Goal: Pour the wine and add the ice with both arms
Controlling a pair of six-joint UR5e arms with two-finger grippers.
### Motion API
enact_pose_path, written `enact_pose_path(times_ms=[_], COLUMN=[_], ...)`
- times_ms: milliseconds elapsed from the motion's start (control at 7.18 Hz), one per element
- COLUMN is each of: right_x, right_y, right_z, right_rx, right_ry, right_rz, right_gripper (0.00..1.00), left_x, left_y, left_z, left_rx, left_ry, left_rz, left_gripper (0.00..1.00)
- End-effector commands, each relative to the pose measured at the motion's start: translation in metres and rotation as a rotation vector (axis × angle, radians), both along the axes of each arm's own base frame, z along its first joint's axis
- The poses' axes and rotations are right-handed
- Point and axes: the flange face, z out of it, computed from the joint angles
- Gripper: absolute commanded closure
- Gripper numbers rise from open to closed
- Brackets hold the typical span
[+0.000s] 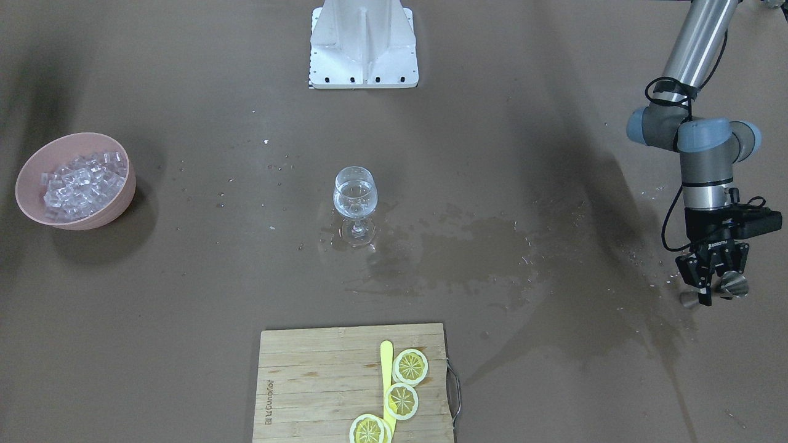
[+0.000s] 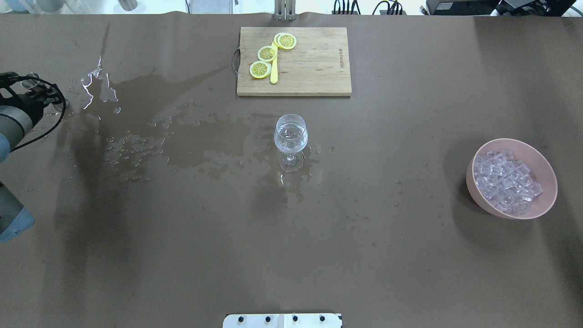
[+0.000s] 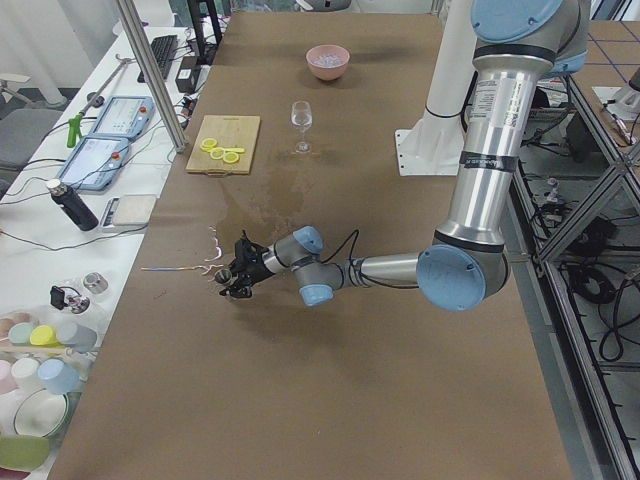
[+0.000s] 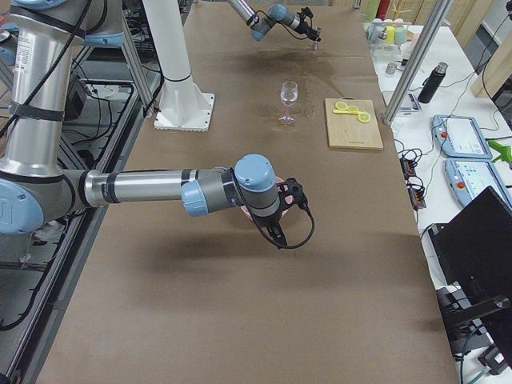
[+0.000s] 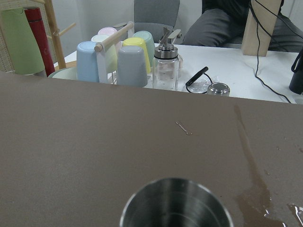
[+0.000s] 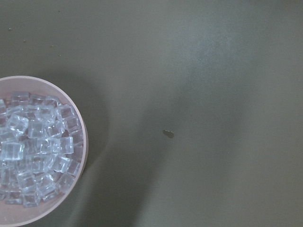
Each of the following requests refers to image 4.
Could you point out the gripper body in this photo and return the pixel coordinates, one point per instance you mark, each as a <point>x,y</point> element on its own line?
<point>306,28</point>
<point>267,222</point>

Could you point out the steel jigger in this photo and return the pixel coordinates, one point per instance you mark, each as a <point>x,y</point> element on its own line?
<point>315,44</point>

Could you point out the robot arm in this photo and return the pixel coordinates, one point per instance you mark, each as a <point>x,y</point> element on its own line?
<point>35,190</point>
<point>261,23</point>

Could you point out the clear wine glass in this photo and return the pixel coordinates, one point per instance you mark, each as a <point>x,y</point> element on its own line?
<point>288,96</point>

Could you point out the pink bowl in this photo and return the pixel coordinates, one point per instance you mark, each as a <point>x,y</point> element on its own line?
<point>246,212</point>

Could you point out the wooden cutting board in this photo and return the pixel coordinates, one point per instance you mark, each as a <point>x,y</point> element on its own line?
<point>345,131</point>

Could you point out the far lemon slice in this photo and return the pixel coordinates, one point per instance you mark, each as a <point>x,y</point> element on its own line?
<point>364,117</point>

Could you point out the black water bottle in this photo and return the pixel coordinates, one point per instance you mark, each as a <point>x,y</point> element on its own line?
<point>431,85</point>

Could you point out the upper teach pendant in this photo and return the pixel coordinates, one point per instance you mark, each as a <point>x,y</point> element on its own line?
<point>460,137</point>

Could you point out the teach pendant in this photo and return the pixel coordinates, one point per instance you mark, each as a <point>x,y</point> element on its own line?
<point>468,177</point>
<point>460,137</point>

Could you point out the lower teach pendant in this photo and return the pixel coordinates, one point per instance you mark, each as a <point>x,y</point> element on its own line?
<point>468,177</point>

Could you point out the black monitor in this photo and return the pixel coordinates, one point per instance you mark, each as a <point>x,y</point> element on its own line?
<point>474,250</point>

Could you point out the green grabber tool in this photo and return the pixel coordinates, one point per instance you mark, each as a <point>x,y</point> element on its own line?
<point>505,154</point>

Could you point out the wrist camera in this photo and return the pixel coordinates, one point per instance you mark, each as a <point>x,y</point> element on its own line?
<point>306,12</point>
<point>277,235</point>

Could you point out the aluminium frame post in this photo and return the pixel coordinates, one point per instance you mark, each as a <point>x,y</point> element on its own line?
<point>426,37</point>

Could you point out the white camera post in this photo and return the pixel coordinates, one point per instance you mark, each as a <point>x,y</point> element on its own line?
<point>182,105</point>

